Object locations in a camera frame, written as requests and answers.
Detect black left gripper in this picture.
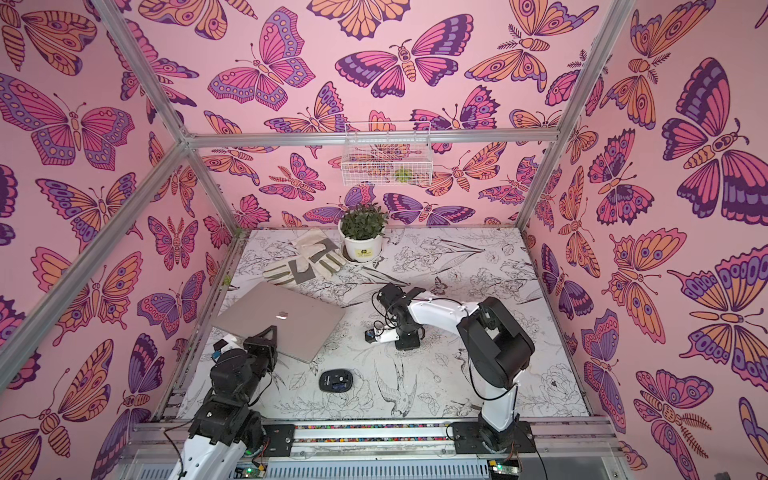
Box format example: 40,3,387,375
236,324,276,406

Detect silver laptop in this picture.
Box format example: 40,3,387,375
213,282,344,363

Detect black wireless mouse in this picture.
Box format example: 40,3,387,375
318,369,354,394

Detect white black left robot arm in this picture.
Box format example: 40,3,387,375
170,325,278,479

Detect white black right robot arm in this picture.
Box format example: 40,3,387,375
365,283,535,452

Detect green plant in white pot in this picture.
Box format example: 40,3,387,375
338,203,388,263

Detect white green striped work glove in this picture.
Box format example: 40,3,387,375
262,257,316,288

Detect white grey work glove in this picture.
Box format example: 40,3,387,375
294,229,347,280

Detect green ball in basket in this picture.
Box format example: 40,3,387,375
393,168,413,184

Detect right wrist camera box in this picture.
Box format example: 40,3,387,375
364,328,399,344

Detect white wire wall basket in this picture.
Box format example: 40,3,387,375
339,121,434,188

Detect aluminium frame struts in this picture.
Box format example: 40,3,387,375
1,1,635,387

